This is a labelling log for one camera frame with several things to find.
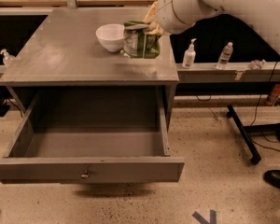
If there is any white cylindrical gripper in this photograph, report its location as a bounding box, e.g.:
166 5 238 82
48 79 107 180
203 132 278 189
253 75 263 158
143 0 198 36

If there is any green jalapeno chip bag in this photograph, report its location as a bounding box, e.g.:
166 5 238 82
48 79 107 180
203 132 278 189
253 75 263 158
120 21 160 59

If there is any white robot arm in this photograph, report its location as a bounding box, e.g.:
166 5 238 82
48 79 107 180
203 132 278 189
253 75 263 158
144 0 280 63

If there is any grey cabinet counter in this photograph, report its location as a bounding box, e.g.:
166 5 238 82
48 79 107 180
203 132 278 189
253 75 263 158
0 7 178 133

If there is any grey open drawer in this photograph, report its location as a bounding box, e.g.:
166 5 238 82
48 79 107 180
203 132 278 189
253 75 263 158
0 87 184 184

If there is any round metal drawer knob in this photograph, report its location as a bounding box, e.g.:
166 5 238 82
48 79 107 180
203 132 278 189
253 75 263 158
80 170 90 179

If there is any white ceramic bowl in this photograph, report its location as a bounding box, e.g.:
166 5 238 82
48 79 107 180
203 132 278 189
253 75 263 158
96 23 124 52

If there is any white pump sanitizer bottle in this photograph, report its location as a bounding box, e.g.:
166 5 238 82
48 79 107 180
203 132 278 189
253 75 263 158
182 38 196 68

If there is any crumpled clear plastic wrap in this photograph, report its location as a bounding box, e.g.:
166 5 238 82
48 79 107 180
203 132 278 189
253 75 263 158
250 60 266 70

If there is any orange bottle under bench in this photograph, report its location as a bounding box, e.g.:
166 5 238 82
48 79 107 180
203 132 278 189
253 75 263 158
265 84 280 105

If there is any black table leg base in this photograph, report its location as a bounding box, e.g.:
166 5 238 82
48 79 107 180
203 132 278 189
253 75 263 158
227 105 280 164

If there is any clear pump bottle left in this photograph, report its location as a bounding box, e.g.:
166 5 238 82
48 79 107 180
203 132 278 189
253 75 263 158
0 49 16 67

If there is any black shoe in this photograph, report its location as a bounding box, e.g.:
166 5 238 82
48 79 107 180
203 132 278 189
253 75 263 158
264 170 280 189

